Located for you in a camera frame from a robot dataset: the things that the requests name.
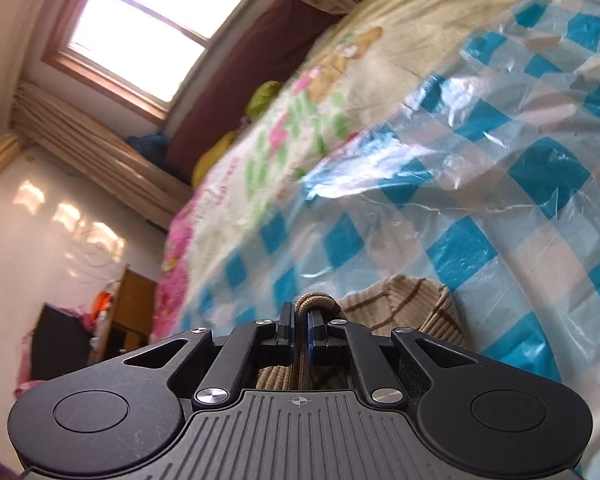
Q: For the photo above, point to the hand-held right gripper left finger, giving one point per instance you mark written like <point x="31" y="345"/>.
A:
<point x="287" y="335"/>

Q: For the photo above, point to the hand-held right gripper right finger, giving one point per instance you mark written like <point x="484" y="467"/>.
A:
<point x="316" y="340"/>

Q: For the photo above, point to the beige brown-striped knit sweater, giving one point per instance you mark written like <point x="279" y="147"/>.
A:
<point x="405" y="305"/>

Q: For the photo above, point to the wooden side cabinet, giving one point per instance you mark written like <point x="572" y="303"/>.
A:
<point x="135" y="300"/>

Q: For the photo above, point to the orange item on desk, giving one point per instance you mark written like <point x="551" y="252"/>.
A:
<point x="102" y="305"/>

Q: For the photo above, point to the yellow pillow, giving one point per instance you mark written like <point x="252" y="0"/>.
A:
<point x="215" y="157"/>

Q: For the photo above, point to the pink plastic bag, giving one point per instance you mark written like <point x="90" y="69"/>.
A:
<point x="86" y="321"/>

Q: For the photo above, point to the blue white checkered plastic sheet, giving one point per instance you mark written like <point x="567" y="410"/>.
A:
<point x="480" y="185"/>

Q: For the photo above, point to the black monitor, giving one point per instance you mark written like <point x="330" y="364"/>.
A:
<point x="60" y="340"/>

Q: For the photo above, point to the blue cloth bundle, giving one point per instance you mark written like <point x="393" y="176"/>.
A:
<point x="147" y="147"/>

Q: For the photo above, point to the green pillow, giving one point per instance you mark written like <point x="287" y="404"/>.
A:
<point x="262" y="100"/>

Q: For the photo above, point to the floral cartoon printed bedsheet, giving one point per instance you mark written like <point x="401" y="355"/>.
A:
<point x="330" y="85"/>

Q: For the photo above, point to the maroon headboard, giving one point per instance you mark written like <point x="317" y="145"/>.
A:
<point x="260" y="50"/>

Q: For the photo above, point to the wooden framed window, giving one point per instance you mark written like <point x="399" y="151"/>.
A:
<point x="145" y="25"/>

